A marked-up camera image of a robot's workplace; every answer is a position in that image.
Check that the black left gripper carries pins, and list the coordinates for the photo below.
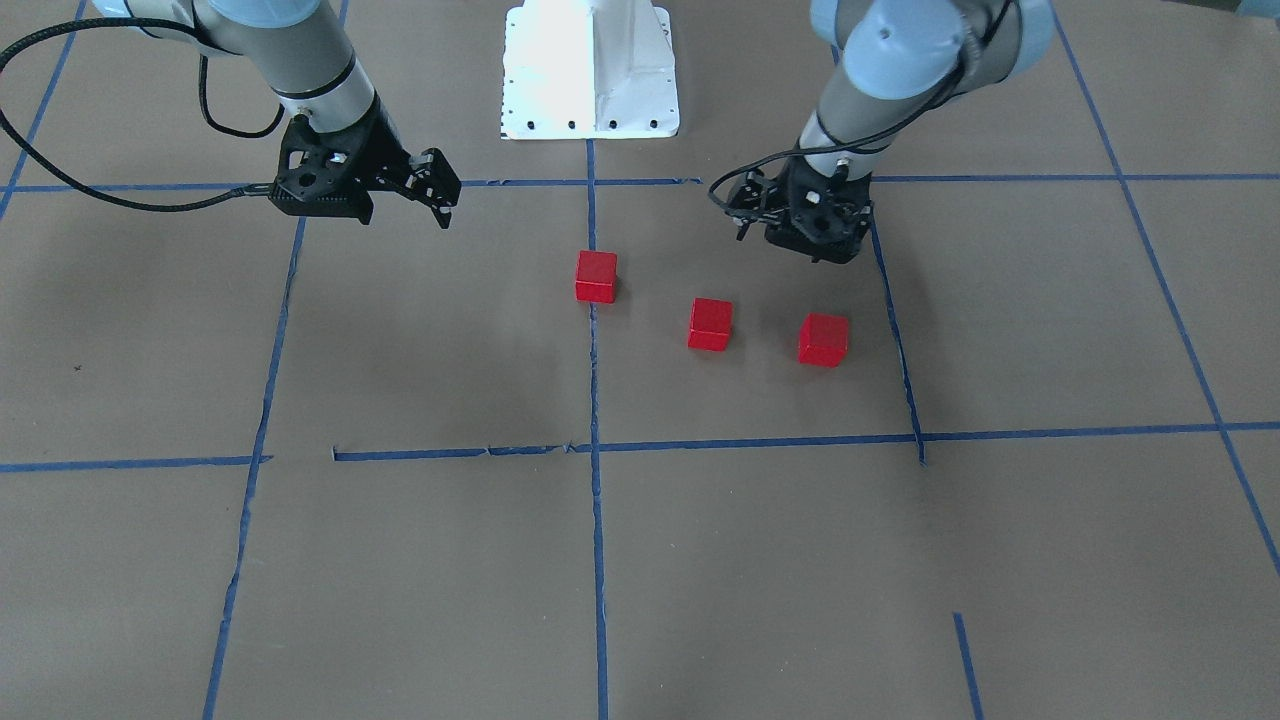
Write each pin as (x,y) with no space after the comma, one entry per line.
(779,200)

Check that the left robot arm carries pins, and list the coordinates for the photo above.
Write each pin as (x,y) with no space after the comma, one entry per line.
(897,61)

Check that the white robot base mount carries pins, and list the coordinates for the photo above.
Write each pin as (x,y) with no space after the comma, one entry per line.
(580,70)

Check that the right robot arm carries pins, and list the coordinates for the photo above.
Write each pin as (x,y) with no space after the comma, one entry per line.
(300,48)

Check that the red block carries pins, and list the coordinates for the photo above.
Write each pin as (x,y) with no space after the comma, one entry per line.
(710,324)
(824,340)

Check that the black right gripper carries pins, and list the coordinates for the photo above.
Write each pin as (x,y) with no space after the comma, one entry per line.
(381,147)

